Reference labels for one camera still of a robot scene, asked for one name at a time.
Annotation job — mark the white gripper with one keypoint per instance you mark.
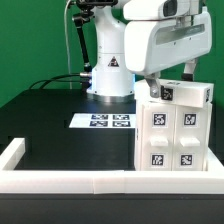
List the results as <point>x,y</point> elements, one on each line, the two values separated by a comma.
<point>164,33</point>

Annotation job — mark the small white cabinet top block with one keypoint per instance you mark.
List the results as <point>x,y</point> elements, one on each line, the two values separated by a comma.
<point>183,93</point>

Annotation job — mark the white cabinet door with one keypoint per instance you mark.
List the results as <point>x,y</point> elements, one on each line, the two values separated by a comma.
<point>157,140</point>
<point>190,139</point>

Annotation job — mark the white cabinet body box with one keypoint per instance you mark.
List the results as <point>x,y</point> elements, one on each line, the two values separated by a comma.
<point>140,107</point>

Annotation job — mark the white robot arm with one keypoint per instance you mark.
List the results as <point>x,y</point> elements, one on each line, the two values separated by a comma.
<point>110,77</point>

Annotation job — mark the white base tag plate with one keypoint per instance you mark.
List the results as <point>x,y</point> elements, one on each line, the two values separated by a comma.
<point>98,120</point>

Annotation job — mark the white U-shaped fence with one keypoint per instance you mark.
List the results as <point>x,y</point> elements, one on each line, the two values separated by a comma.
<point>210,181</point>

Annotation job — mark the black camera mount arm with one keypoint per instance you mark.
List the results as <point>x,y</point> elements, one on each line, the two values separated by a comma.
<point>84,16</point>

